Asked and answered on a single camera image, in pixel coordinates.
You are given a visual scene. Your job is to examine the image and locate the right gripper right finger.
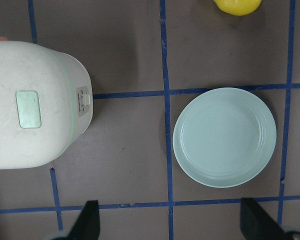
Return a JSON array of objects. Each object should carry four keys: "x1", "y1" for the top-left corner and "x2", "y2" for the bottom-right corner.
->
[{"x1": 240, "y1": 198, "x2": 292, "y2": 240}]

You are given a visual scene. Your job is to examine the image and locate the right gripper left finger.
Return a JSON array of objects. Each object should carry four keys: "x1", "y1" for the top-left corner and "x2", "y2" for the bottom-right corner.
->
[{"x1": 67, "y1": 200, "x2": 101, "y2": 240}]

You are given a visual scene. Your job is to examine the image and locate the white rice cooker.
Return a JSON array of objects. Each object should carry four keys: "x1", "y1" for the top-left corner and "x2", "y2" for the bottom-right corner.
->
[{"x1": 0, "y1": 39, "x2": 93, "y2": 170}]

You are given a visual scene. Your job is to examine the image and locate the green plate near right arm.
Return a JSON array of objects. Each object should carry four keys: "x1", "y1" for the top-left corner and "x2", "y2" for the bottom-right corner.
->
[{"x1": 172, "y1": 87, "x2": 277, "y2": 188}]

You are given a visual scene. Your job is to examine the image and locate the yellow toy bell pepper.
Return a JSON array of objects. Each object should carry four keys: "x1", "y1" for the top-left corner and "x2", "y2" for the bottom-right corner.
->
[{"x1": 213, "y1": 0, "x2": 262, "y2": 16}]

